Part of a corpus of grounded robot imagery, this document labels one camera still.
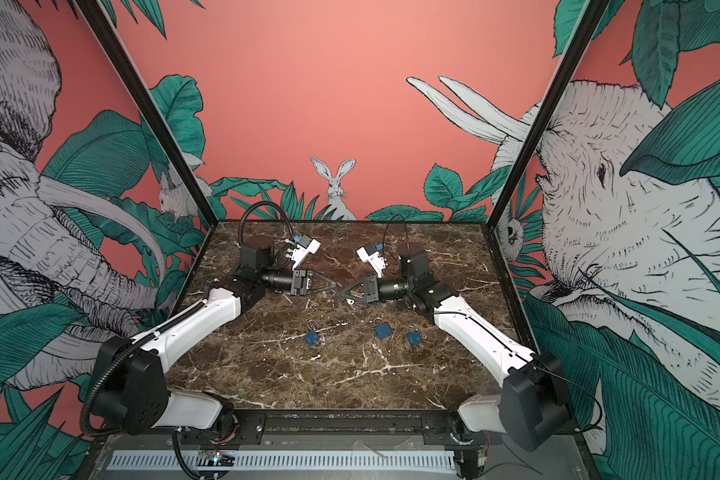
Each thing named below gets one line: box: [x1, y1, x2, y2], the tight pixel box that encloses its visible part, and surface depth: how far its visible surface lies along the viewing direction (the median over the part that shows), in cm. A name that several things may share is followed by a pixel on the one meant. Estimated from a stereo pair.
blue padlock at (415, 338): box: [408, 331, 423, 346], surface depth 92 cm
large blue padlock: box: [375, 322, 392, 339], surface depth 94 cm
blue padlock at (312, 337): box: [305, 330, 321, 346], surface depth 91 cm
